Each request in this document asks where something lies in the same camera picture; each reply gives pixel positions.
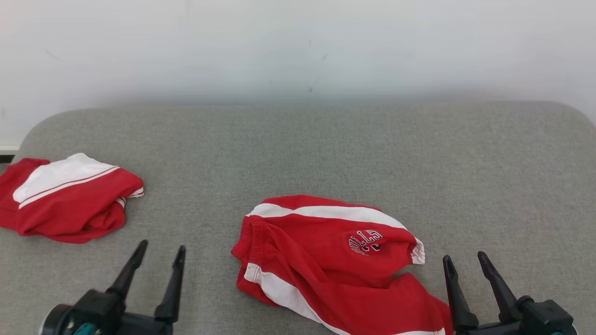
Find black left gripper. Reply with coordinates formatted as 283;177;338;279
40;240;186;335

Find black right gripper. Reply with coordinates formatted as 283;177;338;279
443;251;578;335

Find red number 23 jersey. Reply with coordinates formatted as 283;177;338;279
0;153;145;244

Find red shorts with white stripes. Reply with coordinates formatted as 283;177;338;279
231;194;454;335

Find grey fabric sofa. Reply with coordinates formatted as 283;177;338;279
0;100;596;335

